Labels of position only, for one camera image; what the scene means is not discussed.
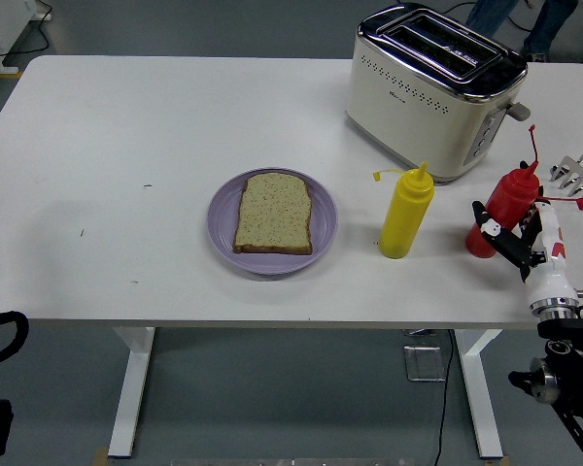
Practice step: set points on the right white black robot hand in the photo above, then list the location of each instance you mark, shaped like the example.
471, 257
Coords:
549, 276

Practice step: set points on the red squeeze bottle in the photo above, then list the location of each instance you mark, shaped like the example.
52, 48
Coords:
512, 194

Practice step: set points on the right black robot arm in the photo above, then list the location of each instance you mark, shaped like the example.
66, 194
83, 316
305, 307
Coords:
573, 349

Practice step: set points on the speckled bread slice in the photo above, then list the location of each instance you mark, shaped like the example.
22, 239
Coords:
272, 213

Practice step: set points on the white table leg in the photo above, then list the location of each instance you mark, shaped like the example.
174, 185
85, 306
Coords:
481, 398
131, 388

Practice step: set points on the metal floor socket plate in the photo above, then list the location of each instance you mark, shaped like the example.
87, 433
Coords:
423, 364

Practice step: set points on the yellow squeeze bottle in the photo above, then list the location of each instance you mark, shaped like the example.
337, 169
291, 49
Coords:
403, 218

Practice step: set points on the cream chrome toaster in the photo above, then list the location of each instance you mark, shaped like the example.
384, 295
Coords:
418, 111

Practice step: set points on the person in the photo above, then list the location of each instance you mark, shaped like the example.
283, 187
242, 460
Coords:
546, 24

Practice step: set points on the purple round plate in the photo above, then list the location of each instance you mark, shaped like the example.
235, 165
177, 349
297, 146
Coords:
272, 264

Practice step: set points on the white equipment cabinet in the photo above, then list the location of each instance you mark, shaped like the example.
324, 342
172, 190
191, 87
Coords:
0, 24

